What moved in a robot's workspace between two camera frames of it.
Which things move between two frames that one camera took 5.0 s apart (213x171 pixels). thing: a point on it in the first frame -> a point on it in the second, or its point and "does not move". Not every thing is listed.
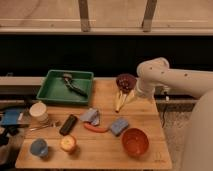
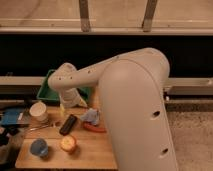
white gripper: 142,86 -> 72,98
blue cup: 38,147 does not move
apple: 68,142 does not move
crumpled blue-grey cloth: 92,116 does not move
